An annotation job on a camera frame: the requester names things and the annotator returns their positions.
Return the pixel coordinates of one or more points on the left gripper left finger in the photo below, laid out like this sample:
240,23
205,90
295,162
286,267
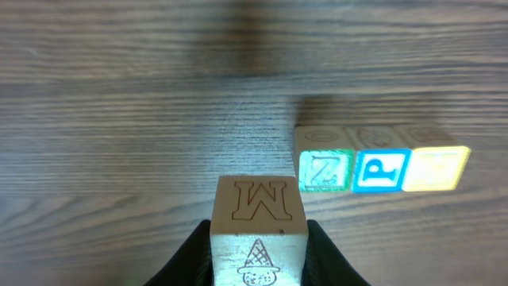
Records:
191,264

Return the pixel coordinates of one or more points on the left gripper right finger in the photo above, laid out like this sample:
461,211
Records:
325,265

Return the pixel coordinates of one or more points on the white letter A block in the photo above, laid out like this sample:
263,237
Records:
258,231

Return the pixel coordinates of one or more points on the green letter Z block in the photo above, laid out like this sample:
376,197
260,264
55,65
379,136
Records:
323,159

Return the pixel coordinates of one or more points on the blue letter P block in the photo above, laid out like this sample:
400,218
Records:
382,158

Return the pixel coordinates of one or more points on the yellow block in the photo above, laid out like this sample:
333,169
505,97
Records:
437,159

